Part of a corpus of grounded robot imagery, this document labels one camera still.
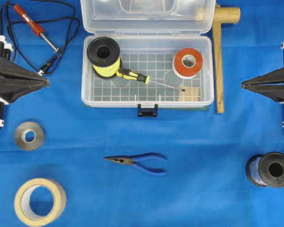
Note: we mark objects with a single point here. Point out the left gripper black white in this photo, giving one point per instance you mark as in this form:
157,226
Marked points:
23,81

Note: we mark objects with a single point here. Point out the yellow black screwdriver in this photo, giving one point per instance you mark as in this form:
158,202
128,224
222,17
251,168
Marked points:
132,75

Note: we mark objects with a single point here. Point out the clear plastic toolbox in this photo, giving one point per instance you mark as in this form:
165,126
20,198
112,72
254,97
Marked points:
149,34

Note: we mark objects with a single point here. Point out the grey tape roll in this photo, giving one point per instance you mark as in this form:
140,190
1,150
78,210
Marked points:
29,136

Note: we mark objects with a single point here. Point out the red soldering iron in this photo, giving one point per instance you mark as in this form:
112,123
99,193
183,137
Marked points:
36,28

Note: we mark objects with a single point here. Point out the wooden mallet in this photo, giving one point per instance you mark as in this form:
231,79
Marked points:
222,15

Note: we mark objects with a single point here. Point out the red tape roll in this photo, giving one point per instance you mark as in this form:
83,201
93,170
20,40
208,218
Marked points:
187,63

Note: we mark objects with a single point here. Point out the beige masking tape roll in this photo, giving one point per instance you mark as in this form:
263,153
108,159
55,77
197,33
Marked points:
39,202

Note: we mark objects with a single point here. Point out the blue table cloth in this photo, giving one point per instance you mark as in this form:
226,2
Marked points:
205,184

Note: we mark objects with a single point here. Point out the blue wire spool black flanges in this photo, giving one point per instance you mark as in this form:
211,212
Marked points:
266,170

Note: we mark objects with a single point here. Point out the yellow wire spool black flanges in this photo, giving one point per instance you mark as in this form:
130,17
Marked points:
104,55

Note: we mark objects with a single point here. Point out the blue handled needle-nose pliers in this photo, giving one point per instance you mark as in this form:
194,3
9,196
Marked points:
139,162

